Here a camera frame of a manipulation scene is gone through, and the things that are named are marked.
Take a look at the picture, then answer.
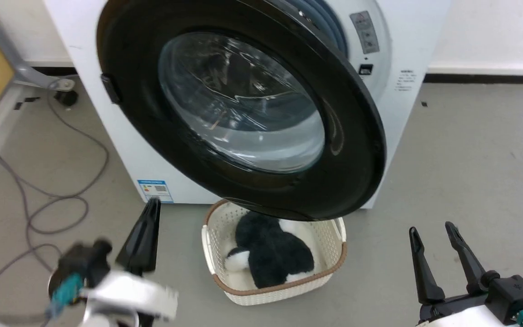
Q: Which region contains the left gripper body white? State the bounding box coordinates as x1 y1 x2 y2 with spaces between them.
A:
47 240 179 327

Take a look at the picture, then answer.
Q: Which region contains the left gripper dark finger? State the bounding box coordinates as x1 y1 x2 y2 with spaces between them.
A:
116 198 162 277

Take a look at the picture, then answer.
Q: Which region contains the black floor tape piece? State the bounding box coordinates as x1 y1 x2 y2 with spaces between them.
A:
14 96 40 111

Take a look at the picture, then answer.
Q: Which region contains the blue energy label sticker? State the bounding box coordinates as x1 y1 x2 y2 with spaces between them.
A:
137 179 174 204

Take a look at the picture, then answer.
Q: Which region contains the small black floor foot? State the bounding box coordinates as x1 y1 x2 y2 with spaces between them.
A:
55 90 79 108

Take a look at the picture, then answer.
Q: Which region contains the black round glass washer door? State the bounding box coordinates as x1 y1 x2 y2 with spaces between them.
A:
96 0 387 222

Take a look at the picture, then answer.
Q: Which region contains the black and white plush toy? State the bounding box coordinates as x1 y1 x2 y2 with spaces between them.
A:
225 211 316 290

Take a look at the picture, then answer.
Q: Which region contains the grey warning sticker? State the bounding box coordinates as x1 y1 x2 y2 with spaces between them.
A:
350 11 380 55

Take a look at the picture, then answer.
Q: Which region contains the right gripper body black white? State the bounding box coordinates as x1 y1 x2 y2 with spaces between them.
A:
418 275 523 327

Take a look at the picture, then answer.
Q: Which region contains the long grey floor cable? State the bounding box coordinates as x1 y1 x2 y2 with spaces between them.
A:
0 77 110 310

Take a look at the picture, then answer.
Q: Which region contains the teal left gripper cable plug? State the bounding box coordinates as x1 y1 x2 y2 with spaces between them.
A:
46 272 84 321

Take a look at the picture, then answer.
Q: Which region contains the cream laundry basket brown rim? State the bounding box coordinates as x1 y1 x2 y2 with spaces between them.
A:
201 199 348 306

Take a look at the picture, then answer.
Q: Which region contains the white front-load washing machine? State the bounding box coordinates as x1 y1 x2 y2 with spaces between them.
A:
44 0 453 210

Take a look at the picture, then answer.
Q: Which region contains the grey rubber drum gasket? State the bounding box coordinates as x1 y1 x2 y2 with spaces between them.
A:
284 0 349 57

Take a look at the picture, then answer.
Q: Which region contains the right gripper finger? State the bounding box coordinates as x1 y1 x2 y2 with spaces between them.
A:
445 221 501 294
409 227 446 305

